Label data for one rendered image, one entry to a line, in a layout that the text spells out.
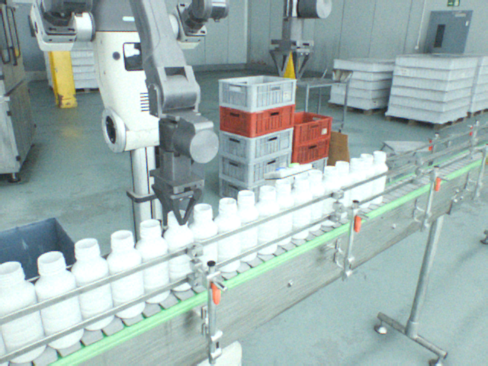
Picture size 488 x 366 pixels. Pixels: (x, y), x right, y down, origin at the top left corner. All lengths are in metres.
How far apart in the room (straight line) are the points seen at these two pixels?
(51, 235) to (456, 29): 10.80
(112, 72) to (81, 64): 8.93
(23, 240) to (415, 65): 6.75
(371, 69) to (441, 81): 1.36
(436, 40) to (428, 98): 4.44
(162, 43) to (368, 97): 7.33
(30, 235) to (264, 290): 0.75
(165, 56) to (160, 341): 0.54
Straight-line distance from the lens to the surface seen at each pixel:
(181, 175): 0.70
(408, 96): 7.39
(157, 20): 0.70
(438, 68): 7.18
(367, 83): 7.91
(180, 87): 0.66
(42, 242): 1.35
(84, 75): 10.22
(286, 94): 3.45
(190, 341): 0.87
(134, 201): 1.43
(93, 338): 0.76
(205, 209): 0.81
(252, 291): 0.92
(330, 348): 2.17
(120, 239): 0.73
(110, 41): 1.25
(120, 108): 1.28
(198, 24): 1.41
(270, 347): 2.12
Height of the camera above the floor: 1.51
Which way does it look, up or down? 21 degrees down
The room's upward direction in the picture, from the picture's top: 1 degrees clockwise
